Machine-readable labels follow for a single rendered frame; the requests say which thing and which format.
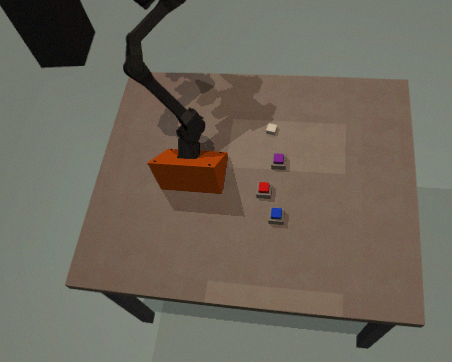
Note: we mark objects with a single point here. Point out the blue button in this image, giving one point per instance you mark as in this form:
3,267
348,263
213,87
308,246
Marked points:
276,216

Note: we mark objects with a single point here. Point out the purple button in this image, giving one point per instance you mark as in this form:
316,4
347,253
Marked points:
278,161

